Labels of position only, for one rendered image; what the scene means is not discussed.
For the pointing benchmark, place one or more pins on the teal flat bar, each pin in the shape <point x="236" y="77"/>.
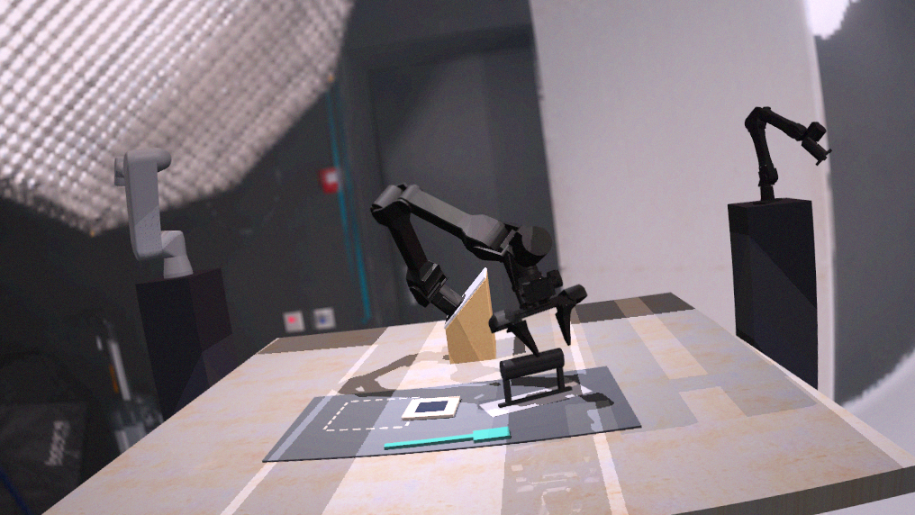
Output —
<point x="479" y="436"/>

